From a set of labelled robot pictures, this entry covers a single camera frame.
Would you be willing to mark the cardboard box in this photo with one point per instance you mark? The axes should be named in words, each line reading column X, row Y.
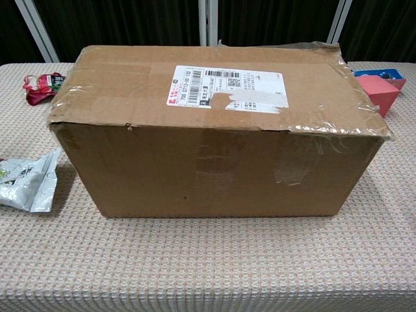
column 169, row 169

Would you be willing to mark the beige waffle tablecloth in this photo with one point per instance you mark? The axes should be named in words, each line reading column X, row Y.
column 208, row 260

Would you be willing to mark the black pleated curtain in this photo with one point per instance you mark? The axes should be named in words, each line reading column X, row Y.
column 123, row 22
column 276, row 19
column 383, row 29
column 13, row 35

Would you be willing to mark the red spouted juice pouch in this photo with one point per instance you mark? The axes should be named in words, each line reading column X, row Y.
column 40, row 89

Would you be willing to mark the blue cookie box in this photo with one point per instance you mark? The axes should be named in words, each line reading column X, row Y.
column 369, row 72

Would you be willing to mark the white green snack bag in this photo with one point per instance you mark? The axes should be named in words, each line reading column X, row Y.
column 27, row 185

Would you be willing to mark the red cube block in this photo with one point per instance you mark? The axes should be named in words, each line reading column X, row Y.
column 385, row 94

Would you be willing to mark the white metal frame post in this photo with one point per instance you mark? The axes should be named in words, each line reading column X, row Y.
column 339, row 19
column 208, row 19
column 37, row 31

